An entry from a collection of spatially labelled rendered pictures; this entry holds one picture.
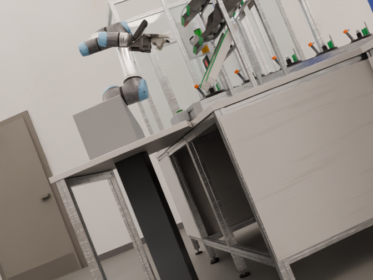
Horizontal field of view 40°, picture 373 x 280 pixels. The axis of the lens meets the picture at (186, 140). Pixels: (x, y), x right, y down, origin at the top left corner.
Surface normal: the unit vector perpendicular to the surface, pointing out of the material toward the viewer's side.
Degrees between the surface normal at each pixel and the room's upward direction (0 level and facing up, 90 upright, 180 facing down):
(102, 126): 90
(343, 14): 90
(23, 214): 90
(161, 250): 90
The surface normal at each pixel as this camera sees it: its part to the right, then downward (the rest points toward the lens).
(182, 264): -0.12, -0.01
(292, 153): 0.18, -0.13
